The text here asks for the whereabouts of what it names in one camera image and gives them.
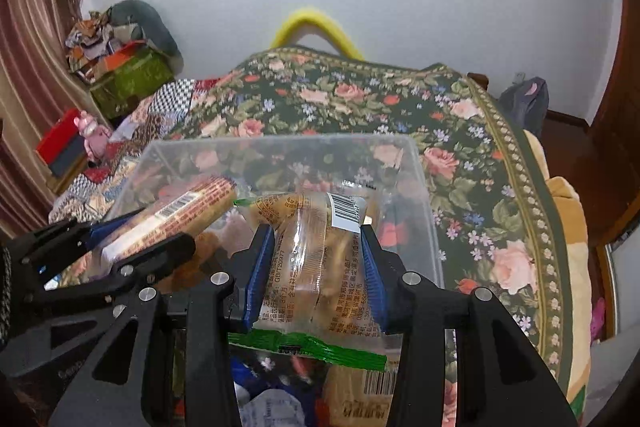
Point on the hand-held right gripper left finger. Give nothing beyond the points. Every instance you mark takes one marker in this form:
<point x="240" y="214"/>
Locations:
<point x="257" y="274"/>

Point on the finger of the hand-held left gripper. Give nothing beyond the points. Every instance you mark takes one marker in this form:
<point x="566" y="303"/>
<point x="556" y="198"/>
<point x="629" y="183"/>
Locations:
<point x="107" y="229"/>
<point x="150" y="259"/>

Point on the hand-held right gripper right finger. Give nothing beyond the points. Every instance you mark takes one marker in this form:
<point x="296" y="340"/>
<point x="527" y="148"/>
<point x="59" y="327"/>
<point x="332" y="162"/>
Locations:
<point x="372" y="279"/>

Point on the clear bread packet green edge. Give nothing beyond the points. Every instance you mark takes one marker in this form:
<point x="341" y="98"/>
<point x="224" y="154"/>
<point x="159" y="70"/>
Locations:
<point x="315" y="257"/>

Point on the orange snack bar packet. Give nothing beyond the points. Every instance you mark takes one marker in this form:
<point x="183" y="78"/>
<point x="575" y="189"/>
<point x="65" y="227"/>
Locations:
<point x="192" y="206"/>

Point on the clear plastic storage box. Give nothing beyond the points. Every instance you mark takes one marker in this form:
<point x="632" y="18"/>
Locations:
<point x="300" y="162"/>

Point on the pink toy figure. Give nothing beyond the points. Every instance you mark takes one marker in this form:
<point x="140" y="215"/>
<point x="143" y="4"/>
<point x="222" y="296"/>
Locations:
<point x="95" y="140"/>

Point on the red and black box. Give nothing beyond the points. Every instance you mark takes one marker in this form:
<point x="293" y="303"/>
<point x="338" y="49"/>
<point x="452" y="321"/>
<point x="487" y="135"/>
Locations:
<point x="57" y="138"/>

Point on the yellow snack packet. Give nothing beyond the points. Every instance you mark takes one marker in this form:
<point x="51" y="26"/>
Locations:
<point x="350" y="399"/>

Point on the blue white snack packet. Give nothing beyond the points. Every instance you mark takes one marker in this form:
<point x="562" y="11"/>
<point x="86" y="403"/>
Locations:
<point x="272" y="399"/>

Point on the green cardboard box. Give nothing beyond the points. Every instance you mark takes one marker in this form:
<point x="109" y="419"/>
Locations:
<point x="131" y="83"/>

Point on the checkered patchwork cloth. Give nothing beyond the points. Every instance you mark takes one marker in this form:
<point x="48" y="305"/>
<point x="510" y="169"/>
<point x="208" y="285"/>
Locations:
<point x="175" y="95"/>

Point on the floral blanket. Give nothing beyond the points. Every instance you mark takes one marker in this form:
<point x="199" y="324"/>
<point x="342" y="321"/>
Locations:
<point x="375" y="107"/>

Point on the patterned cloth pile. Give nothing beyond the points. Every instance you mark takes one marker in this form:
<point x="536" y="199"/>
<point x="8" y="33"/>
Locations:
<point x="85" y="42"/>

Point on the brown striped curtain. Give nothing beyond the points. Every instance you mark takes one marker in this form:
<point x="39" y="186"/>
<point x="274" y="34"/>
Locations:
<point x="30" y="32"/>

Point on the grey plush cushion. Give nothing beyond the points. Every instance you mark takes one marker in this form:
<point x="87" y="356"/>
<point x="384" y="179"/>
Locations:
<point x="150" y="19"/>

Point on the dark grey bag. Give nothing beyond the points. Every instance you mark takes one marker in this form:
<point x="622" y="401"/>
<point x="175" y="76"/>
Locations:
<point x="521" y="108"/>

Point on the yellow curved chair back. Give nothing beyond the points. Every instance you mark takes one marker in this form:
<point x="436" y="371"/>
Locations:
<point x="306" y="15"/>

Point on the brown wooden door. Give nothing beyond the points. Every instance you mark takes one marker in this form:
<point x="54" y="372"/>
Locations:
<point x="616" y="107"/>

